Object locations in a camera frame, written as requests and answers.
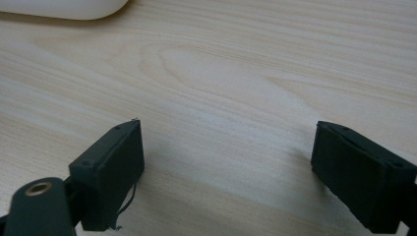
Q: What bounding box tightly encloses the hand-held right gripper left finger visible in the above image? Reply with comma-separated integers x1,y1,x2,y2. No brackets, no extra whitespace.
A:
68,119,146,232

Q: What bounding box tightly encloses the white plastic bin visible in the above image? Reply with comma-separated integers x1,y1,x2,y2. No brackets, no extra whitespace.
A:
0,0,130,22

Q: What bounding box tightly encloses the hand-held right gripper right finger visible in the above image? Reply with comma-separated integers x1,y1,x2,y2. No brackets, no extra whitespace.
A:
310,120,417,235

